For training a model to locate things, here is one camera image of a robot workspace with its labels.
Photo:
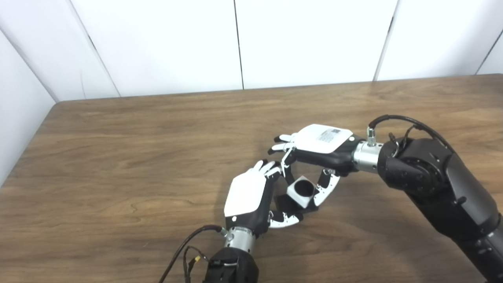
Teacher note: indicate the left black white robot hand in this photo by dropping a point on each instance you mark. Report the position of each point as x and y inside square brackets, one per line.
[245, 194]

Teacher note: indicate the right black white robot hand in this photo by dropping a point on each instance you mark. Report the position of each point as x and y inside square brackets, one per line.
[322, 143]

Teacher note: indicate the black peg with base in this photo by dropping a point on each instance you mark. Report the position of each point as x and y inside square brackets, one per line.
[283, 203]

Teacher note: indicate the white square piece with hole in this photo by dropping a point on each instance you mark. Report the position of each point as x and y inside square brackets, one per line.
[298, 201]

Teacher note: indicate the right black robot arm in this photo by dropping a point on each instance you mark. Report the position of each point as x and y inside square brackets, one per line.
[444, 188]

